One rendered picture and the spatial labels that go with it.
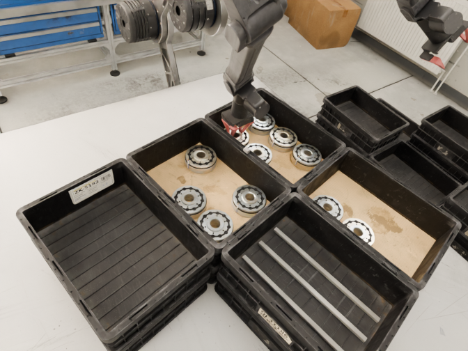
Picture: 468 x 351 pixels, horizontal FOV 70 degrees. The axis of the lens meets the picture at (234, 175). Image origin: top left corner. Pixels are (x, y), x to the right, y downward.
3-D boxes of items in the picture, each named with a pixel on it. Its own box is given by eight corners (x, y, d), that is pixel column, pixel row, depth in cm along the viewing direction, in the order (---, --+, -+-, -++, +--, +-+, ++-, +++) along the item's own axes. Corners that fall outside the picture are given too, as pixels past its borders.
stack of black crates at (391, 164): (344, 194, 203) (368, 156, 177) (375, 176, 217) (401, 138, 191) (397, 245, 184) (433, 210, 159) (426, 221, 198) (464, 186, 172)
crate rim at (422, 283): (292, 194, 98) (294, 189, 96) (345, 150, 114) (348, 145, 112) (416, 295, 82) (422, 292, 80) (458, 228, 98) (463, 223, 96)
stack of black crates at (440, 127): (384, 170, 221) (421, 118, 187) (409, 155, 235) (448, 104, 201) (435, 214, 202) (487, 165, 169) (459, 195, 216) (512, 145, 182)
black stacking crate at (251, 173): (128, 182, 105) (124, 157, 96) (199, 142, 120) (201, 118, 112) (214, 271, 89) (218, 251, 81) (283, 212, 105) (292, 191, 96)
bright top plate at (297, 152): (287, 151, 117) (287, 150, 116) (306, 141, 122) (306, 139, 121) (308, 170, 112) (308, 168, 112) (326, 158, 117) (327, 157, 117)
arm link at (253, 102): (244, 60, 97) (221, 78, 96) (269, 82, 92) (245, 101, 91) (253, 86, 107) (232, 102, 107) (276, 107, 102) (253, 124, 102)
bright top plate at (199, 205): (164, 196, 97) (164, 196, 97) (192, 181, 102) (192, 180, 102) (185, 220, 93) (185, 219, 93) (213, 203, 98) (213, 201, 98)
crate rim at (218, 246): (124, 161, 97) (122, 155, 96) (201, 121, 113) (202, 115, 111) (217, 256, 82) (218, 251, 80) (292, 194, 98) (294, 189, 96)
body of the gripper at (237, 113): (255, 118, 112) (260, 100, 107) (232, 128, 107) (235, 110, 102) (244, 107, 115) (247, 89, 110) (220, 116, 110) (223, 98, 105)
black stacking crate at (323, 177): (284, 213, 105) (294, 191, 96) (335, 169, 121) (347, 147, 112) (396, 308, 90) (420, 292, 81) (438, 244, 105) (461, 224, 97)
